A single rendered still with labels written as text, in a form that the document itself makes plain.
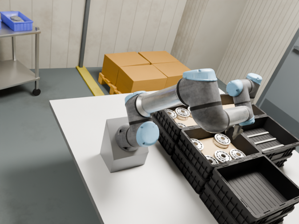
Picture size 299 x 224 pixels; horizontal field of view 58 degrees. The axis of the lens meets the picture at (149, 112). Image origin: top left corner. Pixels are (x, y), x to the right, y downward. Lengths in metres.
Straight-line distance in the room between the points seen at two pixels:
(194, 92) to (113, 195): 0.71
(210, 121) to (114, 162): 0.66
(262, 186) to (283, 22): 2.88
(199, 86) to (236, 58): 3.63
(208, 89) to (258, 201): 0.78
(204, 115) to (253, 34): 3.51
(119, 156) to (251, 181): 0.73
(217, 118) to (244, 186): 0.68
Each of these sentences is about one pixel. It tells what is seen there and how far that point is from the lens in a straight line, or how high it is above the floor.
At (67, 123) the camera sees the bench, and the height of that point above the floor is 0.70.
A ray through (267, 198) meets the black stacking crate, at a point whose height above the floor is 0.83.
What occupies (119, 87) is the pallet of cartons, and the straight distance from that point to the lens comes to 3.28.
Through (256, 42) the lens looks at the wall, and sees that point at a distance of 4.36.
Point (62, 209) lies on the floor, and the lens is 2.20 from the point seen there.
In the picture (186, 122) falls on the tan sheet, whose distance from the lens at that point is 1.81.
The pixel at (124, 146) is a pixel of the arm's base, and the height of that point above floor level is 0.88.
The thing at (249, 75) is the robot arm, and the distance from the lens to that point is 1.42.
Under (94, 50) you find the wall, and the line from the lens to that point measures 3.88.
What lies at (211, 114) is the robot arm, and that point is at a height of 1.35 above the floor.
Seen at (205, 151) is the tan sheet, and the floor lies 0.83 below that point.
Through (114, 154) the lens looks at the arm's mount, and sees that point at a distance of 1.43.
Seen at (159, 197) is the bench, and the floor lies 0.70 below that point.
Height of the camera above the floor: 1.82
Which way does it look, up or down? 34 degrees down
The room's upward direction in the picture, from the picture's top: 17 degrees clockwise
